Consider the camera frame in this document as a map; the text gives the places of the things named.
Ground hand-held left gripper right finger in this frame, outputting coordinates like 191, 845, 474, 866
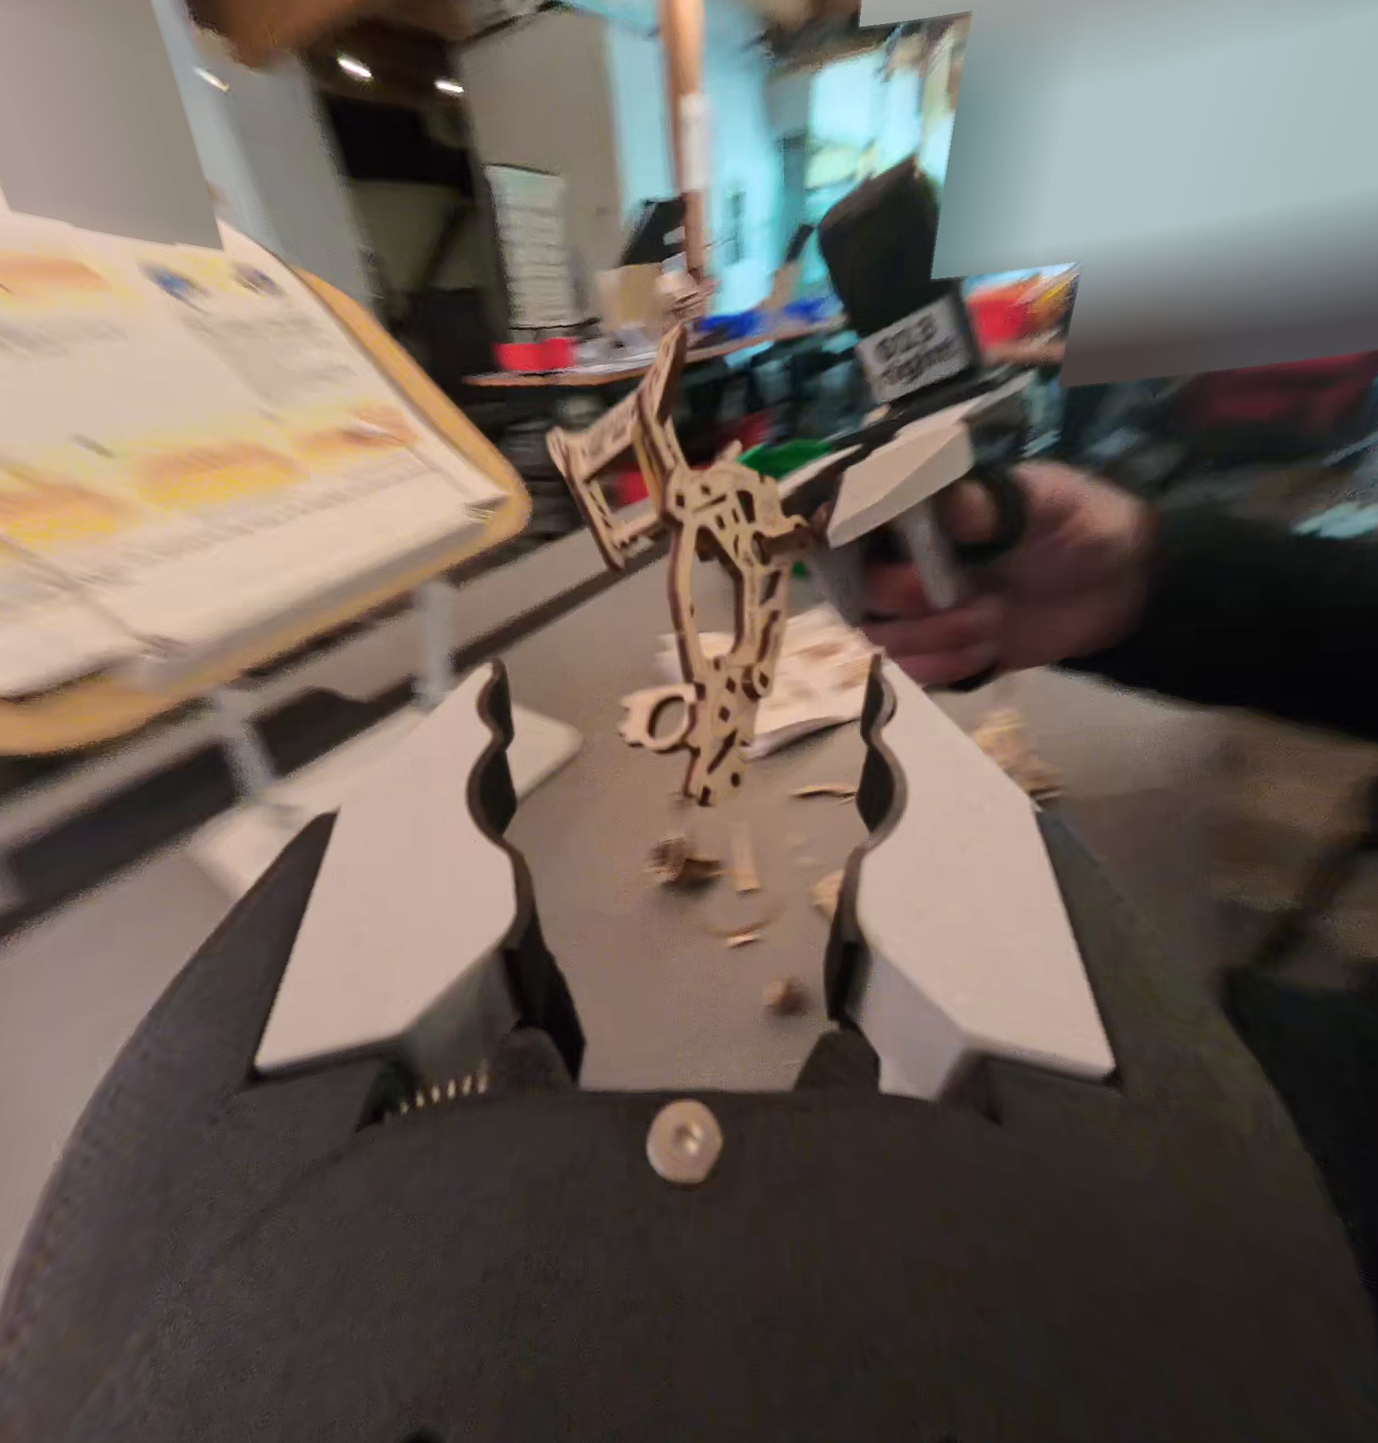
824, 655, 1119, 1105

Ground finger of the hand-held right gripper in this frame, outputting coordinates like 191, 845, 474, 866
824, 419, 980, 548

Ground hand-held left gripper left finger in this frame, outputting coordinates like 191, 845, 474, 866
255, 659, 587, 1130

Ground wooden buggy model assembly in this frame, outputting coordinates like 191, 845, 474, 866
548, 321, 819, 808

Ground person's right forearm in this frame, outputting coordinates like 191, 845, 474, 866
1083, 497, 1378, 746

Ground person's right hand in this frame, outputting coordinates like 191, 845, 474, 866
863, 461, 1161, 692

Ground green box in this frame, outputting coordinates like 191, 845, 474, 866
740, 440, 859, 481

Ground small instruction booklet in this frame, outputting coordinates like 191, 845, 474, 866
655, 609, 882, 759

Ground scattered wood scraps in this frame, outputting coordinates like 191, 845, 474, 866
643, 709, 1067, 1017

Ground large open instruction manual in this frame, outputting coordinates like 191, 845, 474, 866
0, 170, 510, 701

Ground wooden building post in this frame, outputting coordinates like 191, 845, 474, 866
661, 0, 713, 284

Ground flat wooden ring part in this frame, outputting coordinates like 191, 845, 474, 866
619, 688, 706, 756

